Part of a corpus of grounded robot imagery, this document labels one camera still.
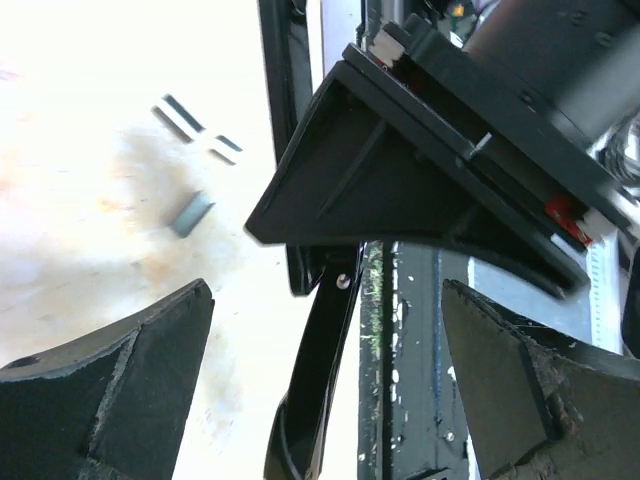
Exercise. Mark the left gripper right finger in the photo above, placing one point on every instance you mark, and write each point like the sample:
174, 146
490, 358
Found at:
540, 404

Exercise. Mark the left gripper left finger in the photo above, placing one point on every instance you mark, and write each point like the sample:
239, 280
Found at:
112, 404

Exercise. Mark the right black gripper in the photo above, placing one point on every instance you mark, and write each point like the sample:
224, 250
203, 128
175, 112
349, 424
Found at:
480, 149

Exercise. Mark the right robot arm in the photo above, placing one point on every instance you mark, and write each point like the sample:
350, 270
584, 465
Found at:
480, 149

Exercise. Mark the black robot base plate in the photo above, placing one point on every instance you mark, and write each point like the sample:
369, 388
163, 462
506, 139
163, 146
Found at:
411, 419

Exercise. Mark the aluminium frame rail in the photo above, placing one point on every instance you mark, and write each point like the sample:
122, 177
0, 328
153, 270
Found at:
604, 295

